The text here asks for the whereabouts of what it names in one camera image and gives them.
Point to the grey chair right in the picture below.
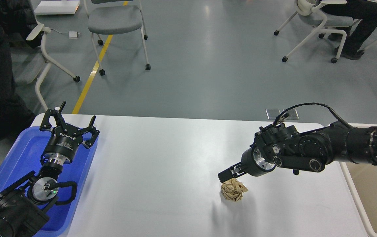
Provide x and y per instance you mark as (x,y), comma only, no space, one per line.
(309,11)

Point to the grey chair left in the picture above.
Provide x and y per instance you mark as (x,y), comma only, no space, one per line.
(33,64)

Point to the grey chair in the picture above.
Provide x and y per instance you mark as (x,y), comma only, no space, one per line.
(33,64)
(309,11)
(115,20)

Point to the seated person dark trousers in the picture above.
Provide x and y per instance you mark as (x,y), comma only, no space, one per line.
(366,12)

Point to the person in brown sweater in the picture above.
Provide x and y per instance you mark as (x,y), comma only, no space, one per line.
(16,16)

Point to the grey chair centre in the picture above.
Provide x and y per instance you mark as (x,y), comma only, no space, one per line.
(115,20)

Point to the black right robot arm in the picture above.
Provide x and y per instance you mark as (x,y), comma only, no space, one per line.
(277,145)

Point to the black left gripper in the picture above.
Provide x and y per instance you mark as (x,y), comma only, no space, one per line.
(62,144)

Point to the white power adapter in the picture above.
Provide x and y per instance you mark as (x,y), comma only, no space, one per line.
(73,35)

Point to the brown paper ball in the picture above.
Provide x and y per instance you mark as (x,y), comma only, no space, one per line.
(233,190)

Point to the white flat board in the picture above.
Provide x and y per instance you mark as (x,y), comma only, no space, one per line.
(57,7)

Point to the metal floor plate left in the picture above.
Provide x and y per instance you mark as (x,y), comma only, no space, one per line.
(272,113)

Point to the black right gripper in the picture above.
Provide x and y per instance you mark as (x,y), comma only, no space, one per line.
(252,163)

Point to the beige plastic bin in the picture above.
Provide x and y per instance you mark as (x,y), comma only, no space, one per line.
(362,182)

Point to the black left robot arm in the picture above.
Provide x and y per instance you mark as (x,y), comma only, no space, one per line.
(41,177)

